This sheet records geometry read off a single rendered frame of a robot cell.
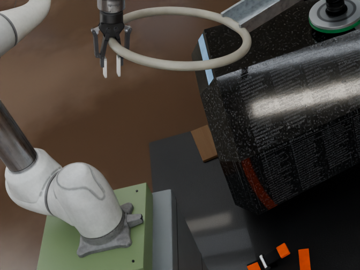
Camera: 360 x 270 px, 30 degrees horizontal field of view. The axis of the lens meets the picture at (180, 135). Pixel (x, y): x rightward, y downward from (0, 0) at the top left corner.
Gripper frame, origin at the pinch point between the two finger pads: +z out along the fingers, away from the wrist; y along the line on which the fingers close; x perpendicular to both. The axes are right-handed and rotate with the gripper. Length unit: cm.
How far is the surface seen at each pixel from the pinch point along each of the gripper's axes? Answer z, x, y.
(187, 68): -9.0, -24.2, 18.6
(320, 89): 19, 3, 83
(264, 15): -13, 2, 55
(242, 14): -11, 11, 51
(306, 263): 96, -11, 82
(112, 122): 104, 136, 29
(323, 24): -3, 14, 86
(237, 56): -9.9, -20.6, 36.1
